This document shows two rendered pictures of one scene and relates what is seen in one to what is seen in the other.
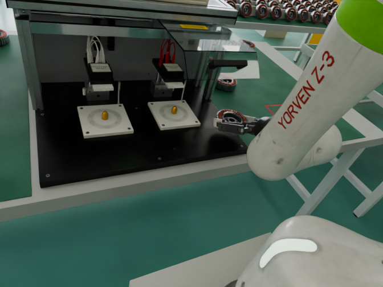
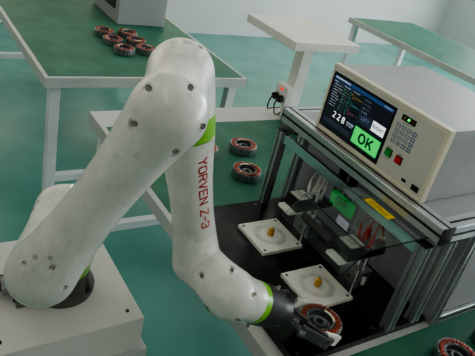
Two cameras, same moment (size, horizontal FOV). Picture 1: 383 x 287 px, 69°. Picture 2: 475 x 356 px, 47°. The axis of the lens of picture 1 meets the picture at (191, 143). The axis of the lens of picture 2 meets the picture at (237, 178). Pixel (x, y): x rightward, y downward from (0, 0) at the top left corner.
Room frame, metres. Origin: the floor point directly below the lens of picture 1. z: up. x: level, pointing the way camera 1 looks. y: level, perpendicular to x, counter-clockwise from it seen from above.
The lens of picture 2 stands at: (0.45, -1.13, 1.74)
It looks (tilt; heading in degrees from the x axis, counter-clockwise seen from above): 29 degrees down; 86
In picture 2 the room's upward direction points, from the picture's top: 14 degrees clockwise
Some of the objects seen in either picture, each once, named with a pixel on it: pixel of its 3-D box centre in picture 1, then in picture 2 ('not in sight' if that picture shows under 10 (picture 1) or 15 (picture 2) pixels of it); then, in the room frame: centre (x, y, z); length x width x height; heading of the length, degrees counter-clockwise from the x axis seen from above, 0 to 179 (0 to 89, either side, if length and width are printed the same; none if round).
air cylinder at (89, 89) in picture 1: (97, 90); not in sight; (0.82, 0.37, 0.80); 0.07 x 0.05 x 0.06; 124
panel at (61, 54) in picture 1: (125, 44); (368, 210); (0.97, 0.33, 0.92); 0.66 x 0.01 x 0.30; 124
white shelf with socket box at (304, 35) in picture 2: not in sight; (290, 78); (0.74, 1.27, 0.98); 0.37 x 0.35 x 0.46; 124
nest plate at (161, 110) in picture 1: (173, 114); (316, 286); (0.83, 0.09, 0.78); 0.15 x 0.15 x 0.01; 34
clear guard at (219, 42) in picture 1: (204, 44); (361, 224); (0.87, 0.04, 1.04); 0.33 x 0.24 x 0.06; 34
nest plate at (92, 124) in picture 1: (105, 119); (269, 236); (0.70, 0.29, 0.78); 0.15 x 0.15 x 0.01; 34
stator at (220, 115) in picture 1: (231, 122); (319, 323); (0.81, -0.11, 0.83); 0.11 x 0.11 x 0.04
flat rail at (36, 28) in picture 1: (139, 32); (342, 186); (0.85, 0.25, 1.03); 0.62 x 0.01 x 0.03; 124
